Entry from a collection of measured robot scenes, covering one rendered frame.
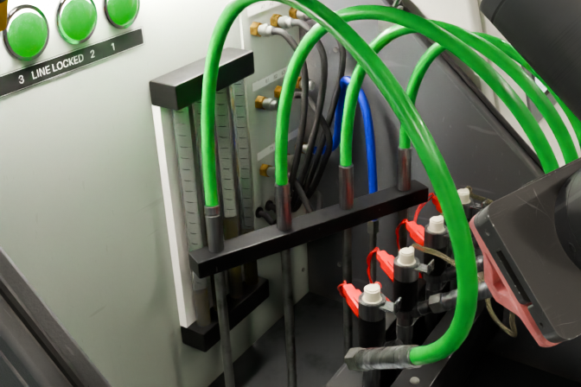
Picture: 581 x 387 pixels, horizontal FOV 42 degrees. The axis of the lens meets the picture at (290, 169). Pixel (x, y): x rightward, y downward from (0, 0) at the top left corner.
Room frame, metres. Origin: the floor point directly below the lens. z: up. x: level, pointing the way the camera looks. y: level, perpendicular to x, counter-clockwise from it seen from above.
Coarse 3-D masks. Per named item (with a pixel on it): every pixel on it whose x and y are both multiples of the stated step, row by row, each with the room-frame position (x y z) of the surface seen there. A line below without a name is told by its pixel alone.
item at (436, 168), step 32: (256, 0) 0.63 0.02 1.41; (288, 0) 0.59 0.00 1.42; (224, 32) 0.69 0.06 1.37; (352, 32) 0.53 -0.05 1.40; (384, 64) 0.51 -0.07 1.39; (384, 96) 0.50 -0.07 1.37; (416, 128) 0.47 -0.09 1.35; (448, 192) 0.44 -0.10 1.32; (448, 224) 0.44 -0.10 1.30; (416, 352) 0.46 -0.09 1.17; (448, 352) 0.44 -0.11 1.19
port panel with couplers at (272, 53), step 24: (240, 24) 0.93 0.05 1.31; (264, 24) 0.94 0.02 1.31; (288, 24) 0.97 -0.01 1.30; (264, 48) 0.97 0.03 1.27; (288, 48) 1.01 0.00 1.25; (264, 72) 0.97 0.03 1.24; (264, 96) 0.96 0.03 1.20; (264, 120) 0.96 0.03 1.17; (264, 144) 0.96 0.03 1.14; (288, 144) 1.01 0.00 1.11; (264, 168) 0.94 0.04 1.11; (288, 168) 1.00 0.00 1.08; (264, 192) 0.95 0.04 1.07
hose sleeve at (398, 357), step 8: (360, 352) 0.52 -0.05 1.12; (368, 352) 0.51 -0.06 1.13; (376, 352) 0.50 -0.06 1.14; (384, 352) 0.49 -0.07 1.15; (392, 352) 0.48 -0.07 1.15; (400, 352) 0.48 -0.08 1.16; (408, 352) 0.47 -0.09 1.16; (360, 360) 0.51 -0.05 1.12; (368, 360) 0.51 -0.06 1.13; (376, 360) 0.50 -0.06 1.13; (384, 360) 0.49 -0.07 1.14; (392, 360) 0.48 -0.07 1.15; (400, 360) 0.47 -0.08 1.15; (408, 360) 0.47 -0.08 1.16; (368, 368) 0.51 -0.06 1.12; (376, 368) 0.50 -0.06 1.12; (384, 368) 0.49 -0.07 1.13; (392, 368) 0.49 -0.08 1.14; (400, 368) 0.48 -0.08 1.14; (408, 368) 0.47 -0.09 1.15
